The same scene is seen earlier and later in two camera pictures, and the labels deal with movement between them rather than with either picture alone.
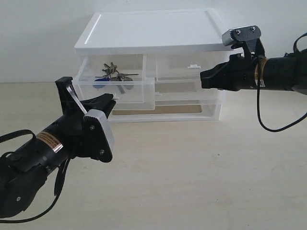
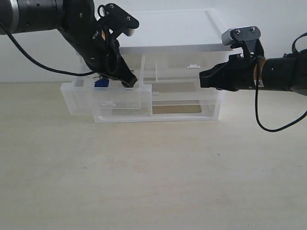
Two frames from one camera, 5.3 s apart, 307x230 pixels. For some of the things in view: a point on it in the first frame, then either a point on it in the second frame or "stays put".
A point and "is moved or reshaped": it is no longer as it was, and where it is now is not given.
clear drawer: x=186 y=90 stays put
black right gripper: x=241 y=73 stays put
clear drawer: x=124 y=76 is moved or reshaped
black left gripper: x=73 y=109 to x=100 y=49
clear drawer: x=186 y=67 stays put
